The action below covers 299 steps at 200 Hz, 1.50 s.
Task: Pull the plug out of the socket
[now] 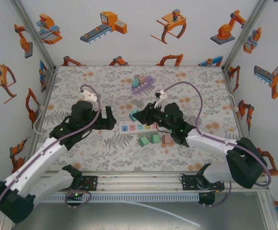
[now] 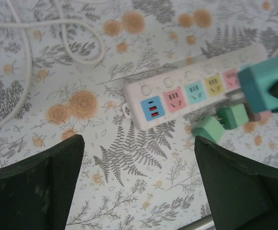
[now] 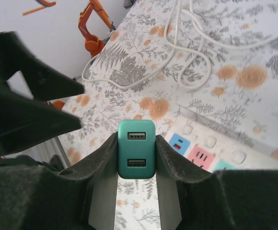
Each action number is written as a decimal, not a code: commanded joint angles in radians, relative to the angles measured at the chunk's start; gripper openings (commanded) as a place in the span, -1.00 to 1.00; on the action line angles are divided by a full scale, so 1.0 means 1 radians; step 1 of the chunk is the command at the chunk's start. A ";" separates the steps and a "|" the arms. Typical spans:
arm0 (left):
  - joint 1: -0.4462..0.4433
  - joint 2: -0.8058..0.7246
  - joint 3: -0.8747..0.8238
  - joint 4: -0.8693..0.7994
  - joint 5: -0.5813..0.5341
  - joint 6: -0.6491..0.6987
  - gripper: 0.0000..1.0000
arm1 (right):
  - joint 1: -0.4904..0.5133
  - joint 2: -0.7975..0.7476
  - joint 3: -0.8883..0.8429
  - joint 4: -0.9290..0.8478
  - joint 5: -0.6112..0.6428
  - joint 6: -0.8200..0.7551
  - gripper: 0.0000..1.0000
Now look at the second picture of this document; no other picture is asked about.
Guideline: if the green plug adapter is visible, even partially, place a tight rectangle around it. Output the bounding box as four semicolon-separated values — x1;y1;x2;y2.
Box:
192;116;226;144
218;103;249;130

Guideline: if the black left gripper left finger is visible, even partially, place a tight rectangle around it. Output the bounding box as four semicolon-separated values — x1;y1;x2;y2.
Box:
0;134;85;230

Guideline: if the white cable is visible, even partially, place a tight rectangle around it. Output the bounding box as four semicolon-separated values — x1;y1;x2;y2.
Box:
0;0;106;142

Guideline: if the white multi-socket power strip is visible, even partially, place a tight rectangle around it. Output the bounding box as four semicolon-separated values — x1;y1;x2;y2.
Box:
123;44;268;131

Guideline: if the aluminium frame rail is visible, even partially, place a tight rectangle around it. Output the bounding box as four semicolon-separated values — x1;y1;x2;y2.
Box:
184;214;215;230

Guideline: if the teal plug adapter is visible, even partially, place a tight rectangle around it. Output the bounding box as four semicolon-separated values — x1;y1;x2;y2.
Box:
226;51;278;114

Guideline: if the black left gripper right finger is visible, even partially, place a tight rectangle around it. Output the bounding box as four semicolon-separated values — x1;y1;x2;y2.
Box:
194;135;278;230

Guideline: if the floral tablecloth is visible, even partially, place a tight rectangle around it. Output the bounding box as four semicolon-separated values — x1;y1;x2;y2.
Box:
0;0;278;230

